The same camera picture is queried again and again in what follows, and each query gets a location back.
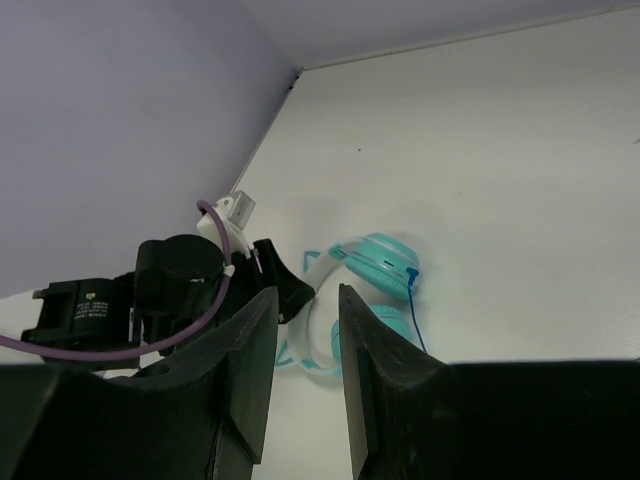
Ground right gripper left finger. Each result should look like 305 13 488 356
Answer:
112 287 278 479

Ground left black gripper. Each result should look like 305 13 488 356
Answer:
227 238 315 324

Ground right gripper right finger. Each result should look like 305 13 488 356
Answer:
339 285 453 479

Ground teal cat-ear headphones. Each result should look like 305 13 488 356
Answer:
275 232 425 377

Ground blue headphone cable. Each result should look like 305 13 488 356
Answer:
405 267 430 354

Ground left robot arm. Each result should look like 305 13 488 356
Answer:
1 234 315 371

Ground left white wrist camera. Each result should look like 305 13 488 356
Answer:
196 190 256 255

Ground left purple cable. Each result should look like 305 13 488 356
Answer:
0 199 236 360

